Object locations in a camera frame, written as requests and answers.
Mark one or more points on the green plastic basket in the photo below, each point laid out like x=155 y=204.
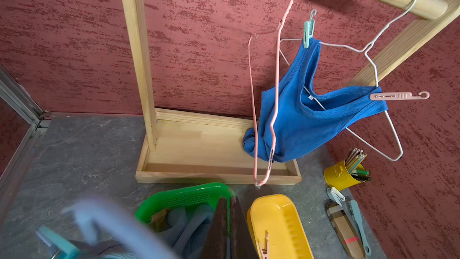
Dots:
x=188 y=197

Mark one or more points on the white wire hanger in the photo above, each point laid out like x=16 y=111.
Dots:
x=365 y=50

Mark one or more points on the royal blue tank top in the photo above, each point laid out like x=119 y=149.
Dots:
x=301 y=120

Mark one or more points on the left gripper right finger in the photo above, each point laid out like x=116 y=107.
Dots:
x=241 y=245

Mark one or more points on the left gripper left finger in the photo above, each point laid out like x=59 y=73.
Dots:
x=216 y=242

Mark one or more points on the pink clothespin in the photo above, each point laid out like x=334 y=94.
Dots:
x=399 y=96
x=264 y=246

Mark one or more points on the yellow plastic tray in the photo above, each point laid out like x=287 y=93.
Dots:
x=278 y=215

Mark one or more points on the yellow pencil cup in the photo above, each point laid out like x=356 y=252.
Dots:
x=348 y=172

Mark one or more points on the brown wooden brush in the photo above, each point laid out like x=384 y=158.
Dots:
x=345 y=231

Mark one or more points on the wooden clothes rack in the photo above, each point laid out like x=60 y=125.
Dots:
x=186 y=147

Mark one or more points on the grey-blue tank top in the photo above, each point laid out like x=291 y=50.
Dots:
x=184 y=231

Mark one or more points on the teal clothespin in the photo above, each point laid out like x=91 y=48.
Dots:
x=308 y=31
x=58 y=247

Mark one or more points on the grey-blue spatula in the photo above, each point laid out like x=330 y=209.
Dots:
x=360 y=223

